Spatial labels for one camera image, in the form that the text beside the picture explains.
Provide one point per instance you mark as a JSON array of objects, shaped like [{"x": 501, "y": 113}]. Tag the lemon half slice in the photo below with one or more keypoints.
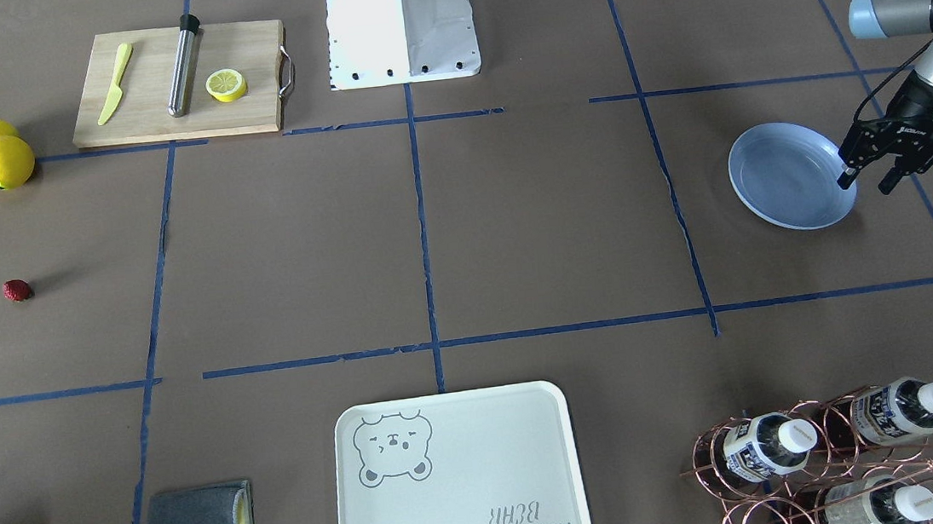
[{"x": 226, "y": 85}]

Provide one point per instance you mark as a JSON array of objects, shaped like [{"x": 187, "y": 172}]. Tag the yellow plastic knife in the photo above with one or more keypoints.
[{"x": 115, "y": 92}]

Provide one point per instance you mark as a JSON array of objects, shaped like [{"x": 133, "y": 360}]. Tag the steel knife sharpener rod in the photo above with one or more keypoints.
[{"x": 180, "y": 79}]

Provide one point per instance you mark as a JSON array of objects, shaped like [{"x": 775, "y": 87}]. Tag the copper wire bottle rack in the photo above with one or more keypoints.
[{"x": 771, "y": 501}]

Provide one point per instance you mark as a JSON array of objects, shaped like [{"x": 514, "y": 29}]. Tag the cream bear tray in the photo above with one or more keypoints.
[{"x": 498, "y": 455}]

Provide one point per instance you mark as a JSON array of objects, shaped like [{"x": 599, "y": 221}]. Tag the blue plastic plate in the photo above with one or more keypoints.
[{"x": 787, "y": 175}]

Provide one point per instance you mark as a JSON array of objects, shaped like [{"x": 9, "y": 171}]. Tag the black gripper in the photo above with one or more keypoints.
[{"x": 919, "y": 100}]

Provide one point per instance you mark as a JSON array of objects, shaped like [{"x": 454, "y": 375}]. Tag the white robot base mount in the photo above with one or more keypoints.
[{"x": 376, "y": 43}]

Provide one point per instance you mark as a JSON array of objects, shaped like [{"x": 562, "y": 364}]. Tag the tea bottle white cap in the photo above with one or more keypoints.
[
  {"x": 756, "y": 450},
  {"x": 888, "y": 415},
  {"x": 876, "y": 500}
]

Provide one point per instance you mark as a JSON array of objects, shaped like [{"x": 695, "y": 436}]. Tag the red strawberry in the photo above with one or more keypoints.
[{"x": 18, "y": 290}]

